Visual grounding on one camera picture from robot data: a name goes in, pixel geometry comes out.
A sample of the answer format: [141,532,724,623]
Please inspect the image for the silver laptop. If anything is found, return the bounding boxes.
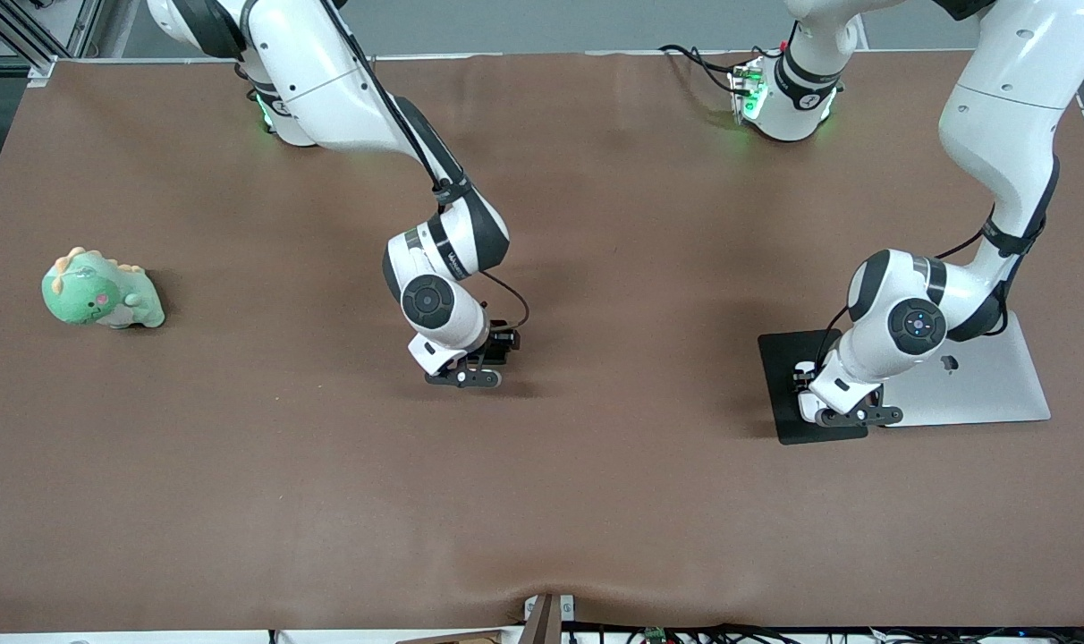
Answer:
[882,309,1053,428]

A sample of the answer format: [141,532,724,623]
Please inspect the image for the aluminium frame structure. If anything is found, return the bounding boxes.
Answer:
[0,0,105,81]

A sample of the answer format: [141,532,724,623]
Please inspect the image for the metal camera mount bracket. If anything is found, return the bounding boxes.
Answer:
[522,592,576,644]

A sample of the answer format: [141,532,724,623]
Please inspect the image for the brown wooden board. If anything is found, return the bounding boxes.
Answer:
[397,631,507,644]

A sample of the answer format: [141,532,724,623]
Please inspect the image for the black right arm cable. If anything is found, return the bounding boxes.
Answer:
[323,0,531,334]

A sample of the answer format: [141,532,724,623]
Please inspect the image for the black base cables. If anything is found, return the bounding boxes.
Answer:
[658,43,758,97]

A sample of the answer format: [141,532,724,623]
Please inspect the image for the brown table cloth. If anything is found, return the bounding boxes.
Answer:
[0,49,1084,631]

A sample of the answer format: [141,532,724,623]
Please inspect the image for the green dinosaur plush toy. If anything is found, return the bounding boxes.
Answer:
[41,247,166,330]

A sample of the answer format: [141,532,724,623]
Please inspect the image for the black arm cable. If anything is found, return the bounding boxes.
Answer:
[323,0,531,334]
[815,224,995,372]

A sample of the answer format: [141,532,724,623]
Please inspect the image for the black mouse pad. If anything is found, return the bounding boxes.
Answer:
[757,328,869,446]

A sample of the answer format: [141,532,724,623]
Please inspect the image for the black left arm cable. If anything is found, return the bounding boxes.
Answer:
[815,224,995,372]

